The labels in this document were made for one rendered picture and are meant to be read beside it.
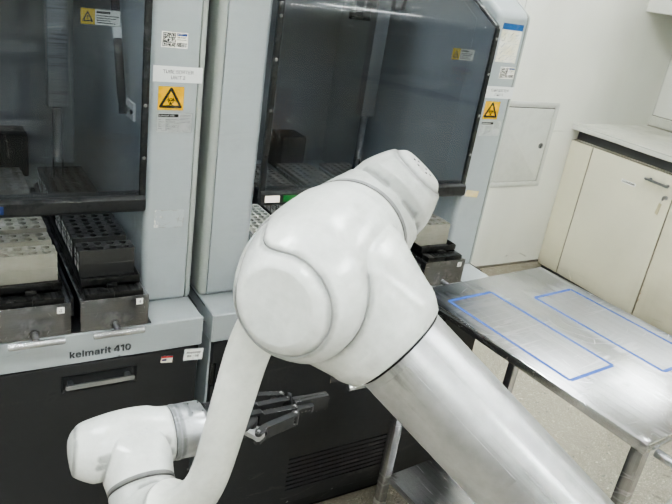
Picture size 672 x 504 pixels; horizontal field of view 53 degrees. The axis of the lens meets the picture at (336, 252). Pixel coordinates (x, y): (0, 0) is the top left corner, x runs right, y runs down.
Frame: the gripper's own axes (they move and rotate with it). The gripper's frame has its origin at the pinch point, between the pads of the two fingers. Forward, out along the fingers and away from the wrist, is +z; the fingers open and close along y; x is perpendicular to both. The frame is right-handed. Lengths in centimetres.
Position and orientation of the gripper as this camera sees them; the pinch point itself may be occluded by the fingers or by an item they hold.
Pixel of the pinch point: (309, 403)
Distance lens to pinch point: 126.0
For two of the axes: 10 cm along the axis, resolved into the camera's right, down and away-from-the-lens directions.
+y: -4.9, -4.0, 7.7
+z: 8.6, -0.7, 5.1
